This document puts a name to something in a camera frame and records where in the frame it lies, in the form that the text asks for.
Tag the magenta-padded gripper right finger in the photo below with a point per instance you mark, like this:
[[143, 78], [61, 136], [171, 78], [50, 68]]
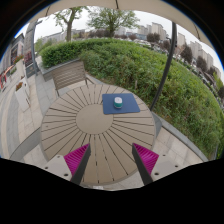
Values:
[[163, 165]]

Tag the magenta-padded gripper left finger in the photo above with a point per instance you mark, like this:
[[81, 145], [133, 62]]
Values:
[[60, 165]]

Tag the white and teal computer mouse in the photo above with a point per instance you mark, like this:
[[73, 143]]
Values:
[[118, 102]]

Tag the dark blue mouse pad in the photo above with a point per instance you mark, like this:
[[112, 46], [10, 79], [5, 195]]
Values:
[[130, 105]]

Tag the white planter with flowers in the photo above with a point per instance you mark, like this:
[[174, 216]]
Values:
[[20, 68], [21, 96]]

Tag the brown slatted outdoor chair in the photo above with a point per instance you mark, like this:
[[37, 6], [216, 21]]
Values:
[[68, 75]]

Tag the dark curved umbrella pole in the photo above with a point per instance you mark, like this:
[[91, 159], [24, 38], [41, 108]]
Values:
[[166, 66]]

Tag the tall grey sign pillar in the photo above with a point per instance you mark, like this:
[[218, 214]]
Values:
[[29, 50]]

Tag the grey storefront building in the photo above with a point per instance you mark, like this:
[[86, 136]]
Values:
[[10, 55]]

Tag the distant apartment buildings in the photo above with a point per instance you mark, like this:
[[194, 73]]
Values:
[[158, 30]]

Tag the tall bare-trunk tree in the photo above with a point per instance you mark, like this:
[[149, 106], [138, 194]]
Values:
[[69, 30]]

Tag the round leafy green tree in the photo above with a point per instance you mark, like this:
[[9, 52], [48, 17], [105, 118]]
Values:
[[111, 18]]

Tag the beige patio umbrella canopy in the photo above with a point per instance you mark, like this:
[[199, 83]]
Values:
[[100, 4]]

